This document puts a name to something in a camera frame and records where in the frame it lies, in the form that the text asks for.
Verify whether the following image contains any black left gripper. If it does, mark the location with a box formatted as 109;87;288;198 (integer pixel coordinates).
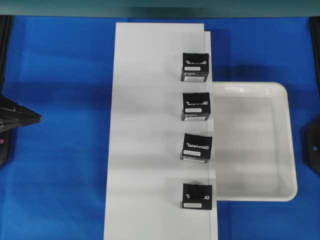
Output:
0;95;42;132

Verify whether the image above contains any black box from tray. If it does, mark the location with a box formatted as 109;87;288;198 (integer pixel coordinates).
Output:
181;183;213;211

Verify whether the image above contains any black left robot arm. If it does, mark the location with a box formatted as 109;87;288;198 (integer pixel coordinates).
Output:
0;15;42;166

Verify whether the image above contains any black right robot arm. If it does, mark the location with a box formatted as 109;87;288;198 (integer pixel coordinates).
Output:
304;16;320;175

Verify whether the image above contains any white base board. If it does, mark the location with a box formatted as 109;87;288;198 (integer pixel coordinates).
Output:
103;22;218;240

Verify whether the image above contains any black box far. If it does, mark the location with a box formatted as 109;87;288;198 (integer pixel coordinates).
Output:
181;52;210;83

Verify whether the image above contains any white plastic tray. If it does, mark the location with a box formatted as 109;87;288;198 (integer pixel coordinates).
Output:
212;82;298;202

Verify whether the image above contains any blue table cloth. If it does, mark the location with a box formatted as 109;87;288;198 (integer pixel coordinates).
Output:
0;16;320;240

